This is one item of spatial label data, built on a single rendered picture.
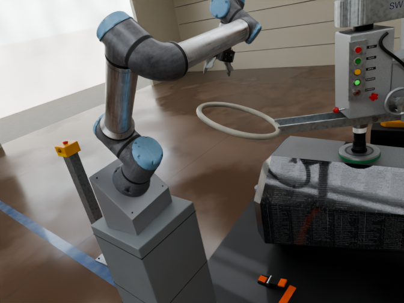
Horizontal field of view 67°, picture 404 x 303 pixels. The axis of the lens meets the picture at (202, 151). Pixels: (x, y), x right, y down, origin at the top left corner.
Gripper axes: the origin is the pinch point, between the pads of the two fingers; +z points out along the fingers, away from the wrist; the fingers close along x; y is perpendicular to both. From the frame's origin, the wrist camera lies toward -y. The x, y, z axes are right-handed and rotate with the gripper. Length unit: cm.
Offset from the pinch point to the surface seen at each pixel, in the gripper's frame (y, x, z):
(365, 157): 45, 78, 26
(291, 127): 22, 41, 19
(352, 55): 33, 50, -24
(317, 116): 20, 61, 13
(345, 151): 34, 77, 28
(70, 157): -71, -62, 87
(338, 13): 20, 46, -40
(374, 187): 57, 80, 38
